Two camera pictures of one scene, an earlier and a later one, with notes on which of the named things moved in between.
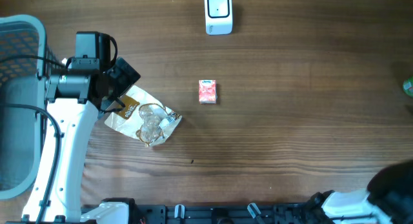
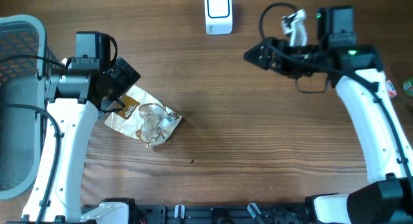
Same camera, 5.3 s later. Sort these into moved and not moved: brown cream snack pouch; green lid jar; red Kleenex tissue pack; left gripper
Moved: red Kleenex tissue pack
Not moved: green lid jar; left gripper; brown cream snack pouch
